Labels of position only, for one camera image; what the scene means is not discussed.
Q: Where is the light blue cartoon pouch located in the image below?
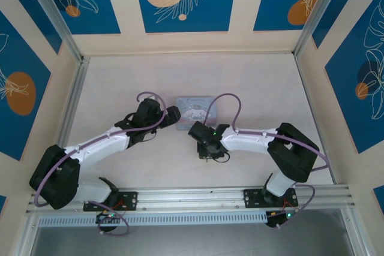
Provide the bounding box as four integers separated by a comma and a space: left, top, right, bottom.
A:
175, 96, 215, 131

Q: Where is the black controller board green light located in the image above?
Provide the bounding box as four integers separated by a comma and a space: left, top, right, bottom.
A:
95, 211, 124, 233
265, 210, 296, 229

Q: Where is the long aluminium mounting rail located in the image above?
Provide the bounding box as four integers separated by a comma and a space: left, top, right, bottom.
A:
25, 183, 356, 216

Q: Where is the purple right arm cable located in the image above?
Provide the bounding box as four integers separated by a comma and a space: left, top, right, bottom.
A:
206, 92, 331, 230

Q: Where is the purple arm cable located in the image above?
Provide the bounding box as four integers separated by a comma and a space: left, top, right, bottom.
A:
34, 91, 168, 236
206, 92, 331, 230

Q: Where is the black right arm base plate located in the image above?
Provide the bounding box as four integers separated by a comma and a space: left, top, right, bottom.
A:
244, 188, 299, 209

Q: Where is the grey slotted cable duct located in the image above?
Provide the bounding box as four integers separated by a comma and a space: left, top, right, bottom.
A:
38, 210, 268, 227

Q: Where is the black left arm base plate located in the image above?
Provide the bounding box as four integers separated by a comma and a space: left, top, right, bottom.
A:
83, 191, 138, 212

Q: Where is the aluminium table side rail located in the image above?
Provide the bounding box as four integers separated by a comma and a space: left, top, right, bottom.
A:
56, 56, 91, 149

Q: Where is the aluminium frame post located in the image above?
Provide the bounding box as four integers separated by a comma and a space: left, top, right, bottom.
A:
20, 0, 91, 64
293, 0, 344, 59

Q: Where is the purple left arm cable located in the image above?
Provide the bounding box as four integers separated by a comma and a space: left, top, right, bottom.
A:
34, 91, 168, 236

